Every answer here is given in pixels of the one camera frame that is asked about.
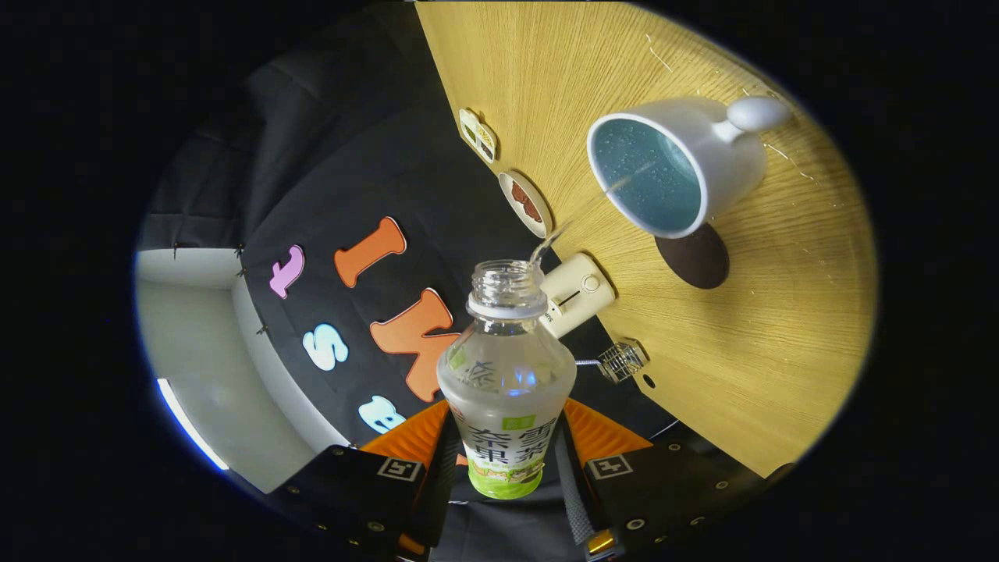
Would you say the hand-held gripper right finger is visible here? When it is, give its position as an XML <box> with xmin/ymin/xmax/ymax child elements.
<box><xmin>552</xmin><ymin>398</ymin><xmax>755</xmax><ymax>560</ymax></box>

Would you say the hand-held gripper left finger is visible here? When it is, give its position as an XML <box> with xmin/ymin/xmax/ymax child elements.
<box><xmin>269</xmin><ymin>400</ymin><xmax>461</xmax><ymax>560</ymax></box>

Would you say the clear plastic juice bottle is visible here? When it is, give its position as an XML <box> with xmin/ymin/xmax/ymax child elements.
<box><xmin>436</xmin><ymin>260</ymin><xmax>578</xmax><ymax>501</ymax></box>

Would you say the dark brown round coaster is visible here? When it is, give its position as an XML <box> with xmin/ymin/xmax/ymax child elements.
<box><xmin>654</xmin><ymin>223</ymin><xmax>731</xmax><ymax>290</ymax></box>

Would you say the white cup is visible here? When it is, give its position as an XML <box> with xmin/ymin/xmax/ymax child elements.
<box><xmin>586</xmin><ymin>95</ymin><xmax>794</xmax><ymax>240</ymax></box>

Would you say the white toaster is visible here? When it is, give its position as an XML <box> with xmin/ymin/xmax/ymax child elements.
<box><xmin>539</xmin><ymin>252</ymin><xmax>617</xmax><ymax>340</ymax></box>

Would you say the wooden table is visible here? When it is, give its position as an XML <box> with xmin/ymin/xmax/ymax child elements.
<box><xmin>414</xmin><ymin>0</ymin><xmax>879</xmax><ymax>478</ymax></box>

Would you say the white oval plate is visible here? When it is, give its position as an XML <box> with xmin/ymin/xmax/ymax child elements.
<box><xmin>498</xmin><ymin>171</ymin><xmax>553</xmax><ymax>240</ymax></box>

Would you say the black backdrop cloth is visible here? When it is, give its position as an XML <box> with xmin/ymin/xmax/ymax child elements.
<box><xmin>137</xmin><ymin>0</ymin><xmax>680</xmax><ymax>562</ymax></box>

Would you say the white divided condiment dish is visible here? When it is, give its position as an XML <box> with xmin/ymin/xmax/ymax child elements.
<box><xmin>458</xmin><ymin>108</ymin><xmax>498</xmax><ymax>164</ymax></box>

